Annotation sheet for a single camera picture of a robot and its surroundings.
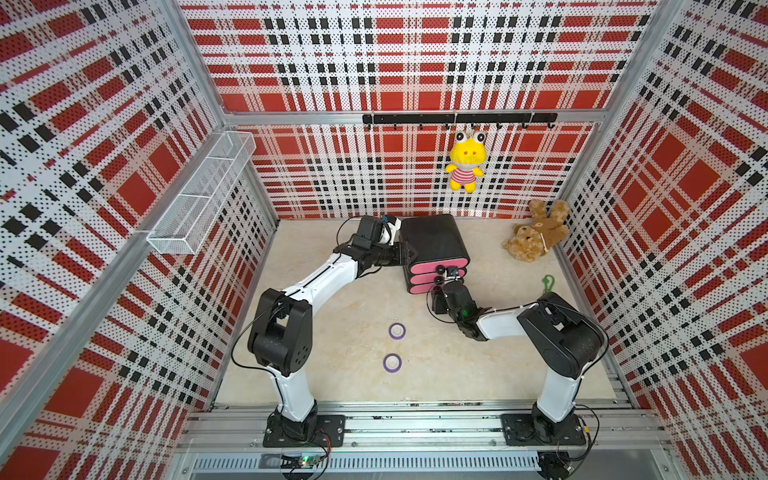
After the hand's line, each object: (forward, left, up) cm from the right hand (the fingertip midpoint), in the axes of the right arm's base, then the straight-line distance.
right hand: (443, 289), depth 98 cm
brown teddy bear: (+16, -31, +5) cm, 35 cm away
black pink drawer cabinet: (+4, +1, +15) cm, 15 cm away
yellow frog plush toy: (+30, -7, +31) cm, 43 cm away
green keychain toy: (+5, -38, -4) cm, 39 cm away
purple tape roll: (-14, +15, -2) cm, 21 cm away
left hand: (+3, +9, +15) cm, 18 cm away
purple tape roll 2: (-23, +17, -2) cm, 29 cm away
